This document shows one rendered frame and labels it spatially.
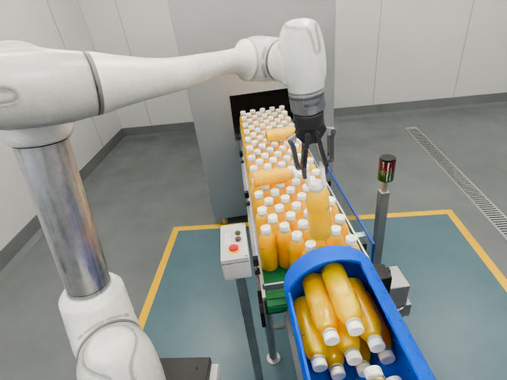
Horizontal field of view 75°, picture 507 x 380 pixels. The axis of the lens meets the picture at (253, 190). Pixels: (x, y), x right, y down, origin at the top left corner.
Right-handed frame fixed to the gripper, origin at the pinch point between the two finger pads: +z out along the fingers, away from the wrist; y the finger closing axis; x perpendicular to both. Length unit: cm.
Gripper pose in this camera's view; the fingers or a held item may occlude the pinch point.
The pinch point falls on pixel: (314, 176)
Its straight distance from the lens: 97.8
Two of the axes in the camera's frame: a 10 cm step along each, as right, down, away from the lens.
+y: 9.7, -2.2, -0.1
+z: 1.9, 8.1, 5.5
